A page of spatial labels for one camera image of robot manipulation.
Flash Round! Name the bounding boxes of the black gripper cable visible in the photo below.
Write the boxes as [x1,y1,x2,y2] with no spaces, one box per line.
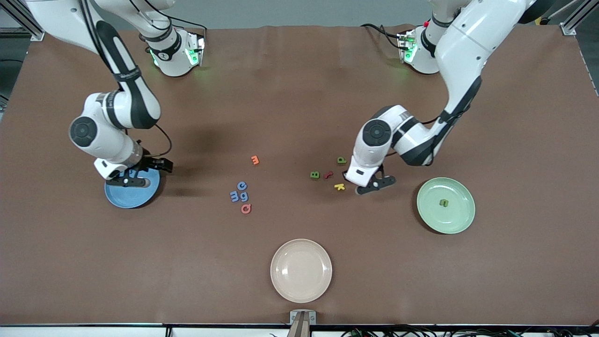
[419,75,482,127]
[77,0,173,157]

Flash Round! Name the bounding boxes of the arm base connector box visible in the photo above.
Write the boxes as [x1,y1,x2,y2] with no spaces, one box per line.
[185,30,206,67]
[397,29,418,64]

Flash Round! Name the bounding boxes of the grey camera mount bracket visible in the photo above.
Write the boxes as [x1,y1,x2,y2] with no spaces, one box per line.
[286,310,317,337]

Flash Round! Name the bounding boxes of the blue plate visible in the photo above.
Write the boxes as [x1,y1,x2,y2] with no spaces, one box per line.
[104,166,161,209]

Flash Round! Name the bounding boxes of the beige plate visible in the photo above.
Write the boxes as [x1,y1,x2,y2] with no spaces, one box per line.
[270,239,333,304]

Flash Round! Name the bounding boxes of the aluminium frame profile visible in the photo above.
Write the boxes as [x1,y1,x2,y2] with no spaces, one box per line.
[0,0,46,42]
[559,0,599,36]

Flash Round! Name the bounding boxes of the white table edge rail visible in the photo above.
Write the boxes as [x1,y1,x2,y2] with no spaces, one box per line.
[0,324,599,337]

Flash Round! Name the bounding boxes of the black base cable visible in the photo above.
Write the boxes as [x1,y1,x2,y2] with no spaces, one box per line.
[359,22,404,50]
[138,0,209,54]

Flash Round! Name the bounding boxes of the black cable bundle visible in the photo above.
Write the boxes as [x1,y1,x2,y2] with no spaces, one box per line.
[339,324,599,337]

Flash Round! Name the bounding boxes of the brown table cover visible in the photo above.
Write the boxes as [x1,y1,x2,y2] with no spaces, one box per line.
[0,24,599,327]

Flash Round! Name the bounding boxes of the green plate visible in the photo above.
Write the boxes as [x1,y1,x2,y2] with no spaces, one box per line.
[416,177,476,234]

